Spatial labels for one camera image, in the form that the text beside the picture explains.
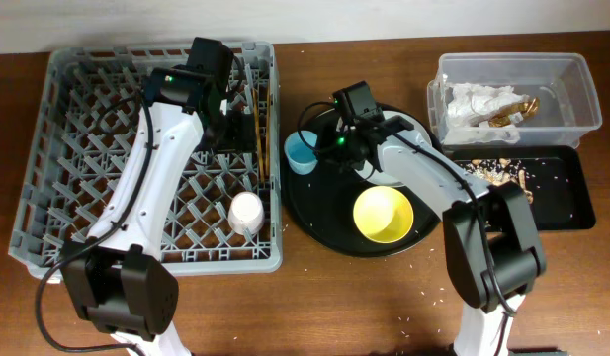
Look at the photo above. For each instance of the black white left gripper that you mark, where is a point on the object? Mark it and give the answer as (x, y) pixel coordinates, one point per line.
(242, 132)

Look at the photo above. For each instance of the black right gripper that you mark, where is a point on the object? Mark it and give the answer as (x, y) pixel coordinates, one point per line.
(326, 144)

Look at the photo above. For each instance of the blue plastic cup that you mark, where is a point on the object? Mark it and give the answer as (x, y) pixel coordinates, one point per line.
(301, 159)

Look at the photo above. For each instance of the yellow bowl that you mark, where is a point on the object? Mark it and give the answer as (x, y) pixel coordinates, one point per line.
(383, 214)

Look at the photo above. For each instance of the white napkin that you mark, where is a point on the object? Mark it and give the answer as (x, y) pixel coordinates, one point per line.
(472, 106)

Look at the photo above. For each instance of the pink plastic cup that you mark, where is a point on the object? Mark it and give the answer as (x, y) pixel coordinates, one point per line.
(246, 212)

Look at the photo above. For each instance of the brown food scraps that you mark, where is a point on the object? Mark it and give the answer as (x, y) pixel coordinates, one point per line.
(502, 175)

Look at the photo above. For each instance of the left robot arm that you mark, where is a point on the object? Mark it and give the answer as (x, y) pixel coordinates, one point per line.
(115, 278)

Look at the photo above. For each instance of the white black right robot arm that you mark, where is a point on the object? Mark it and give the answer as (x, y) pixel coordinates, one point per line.
(493, 250)

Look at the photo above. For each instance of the grey dishwasher rack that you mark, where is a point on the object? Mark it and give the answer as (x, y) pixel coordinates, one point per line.
(83, 139)

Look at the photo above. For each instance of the brown wooden chopstick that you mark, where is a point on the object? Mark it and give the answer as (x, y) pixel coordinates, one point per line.
(267, 134)
(258, 136)

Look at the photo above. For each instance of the round black tray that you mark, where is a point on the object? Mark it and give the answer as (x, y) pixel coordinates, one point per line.
(321, 204)

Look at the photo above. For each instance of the rectangular black tray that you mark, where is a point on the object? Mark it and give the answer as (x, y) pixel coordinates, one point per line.
(552, 174)

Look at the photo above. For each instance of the clear plastic bin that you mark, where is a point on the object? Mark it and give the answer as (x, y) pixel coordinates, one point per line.
(569, 105)

